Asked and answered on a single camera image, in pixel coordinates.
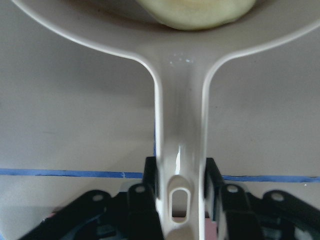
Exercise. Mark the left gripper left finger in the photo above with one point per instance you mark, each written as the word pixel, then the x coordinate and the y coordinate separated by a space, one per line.
pixel 143 218

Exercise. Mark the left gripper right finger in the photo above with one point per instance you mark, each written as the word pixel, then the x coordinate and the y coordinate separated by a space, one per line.
pixel 229 206

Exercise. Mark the white plastic dustpan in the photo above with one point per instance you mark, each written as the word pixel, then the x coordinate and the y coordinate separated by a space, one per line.
pixel 182 64

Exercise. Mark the pale yellow peel scrap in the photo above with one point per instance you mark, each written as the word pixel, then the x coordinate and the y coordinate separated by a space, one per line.
pixel 189 15

